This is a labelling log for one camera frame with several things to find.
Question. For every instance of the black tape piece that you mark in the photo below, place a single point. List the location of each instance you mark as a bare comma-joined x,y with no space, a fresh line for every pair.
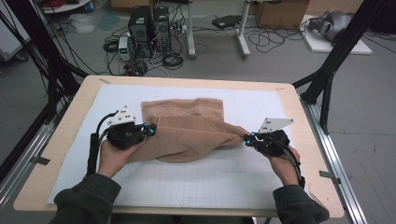
40,160
330,176

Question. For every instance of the large cardboard box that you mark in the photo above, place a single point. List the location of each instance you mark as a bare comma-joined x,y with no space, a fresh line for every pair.
280,14

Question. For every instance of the grey rounded device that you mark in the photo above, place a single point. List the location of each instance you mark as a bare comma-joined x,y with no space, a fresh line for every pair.
333,23

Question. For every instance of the aluminium table rail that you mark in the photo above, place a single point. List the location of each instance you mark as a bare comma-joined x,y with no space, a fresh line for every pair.
25,155
339,168

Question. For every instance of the white table frame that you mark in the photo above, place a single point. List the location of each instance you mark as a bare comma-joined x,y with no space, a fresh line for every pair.
190,31

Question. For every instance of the white floor board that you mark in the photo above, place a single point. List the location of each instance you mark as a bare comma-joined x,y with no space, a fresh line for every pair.
320,46

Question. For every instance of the black metal stand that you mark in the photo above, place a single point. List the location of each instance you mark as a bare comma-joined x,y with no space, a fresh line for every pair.
40,43
339,46

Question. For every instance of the white grid mat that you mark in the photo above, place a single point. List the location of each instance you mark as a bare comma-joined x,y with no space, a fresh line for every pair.
186,186

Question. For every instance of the white bench power supply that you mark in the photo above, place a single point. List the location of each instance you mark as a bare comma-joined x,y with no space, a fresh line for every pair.
124,48

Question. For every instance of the black computer tower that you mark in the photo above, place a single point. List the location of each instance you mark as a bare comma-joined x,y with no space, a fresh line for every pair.
140,31
162,28

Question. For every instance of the round white table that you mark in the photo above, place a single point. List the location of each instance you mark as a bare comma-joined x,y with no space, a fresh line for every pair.
67,6

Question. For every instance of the clear plastic bag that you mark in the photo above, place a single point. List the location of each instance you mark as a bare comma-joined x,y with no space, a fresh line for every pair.
81,23

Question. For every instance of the flat black device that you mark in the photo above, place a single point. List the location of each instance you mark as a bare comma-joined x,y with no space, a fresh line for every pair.
225,21

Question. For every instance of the person's left hand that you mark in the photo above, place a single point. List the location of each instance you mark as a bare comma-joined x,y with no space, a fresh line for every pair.
112,158

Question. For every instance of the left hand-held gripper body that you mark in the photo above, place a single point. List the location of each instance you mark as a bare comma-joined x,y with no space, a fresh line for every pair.
124,135

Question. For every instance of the person's right hand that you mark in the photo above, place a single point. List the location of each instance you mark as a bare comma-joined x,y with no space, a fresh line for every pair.
285,169

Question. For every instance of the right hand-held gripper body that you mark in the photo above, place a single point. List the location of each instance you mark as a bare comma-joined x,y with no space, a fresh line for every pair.
272,141

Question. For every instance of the beige towel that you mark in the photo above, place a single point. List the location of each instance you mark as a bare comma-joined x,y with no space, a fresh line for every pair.
186,137

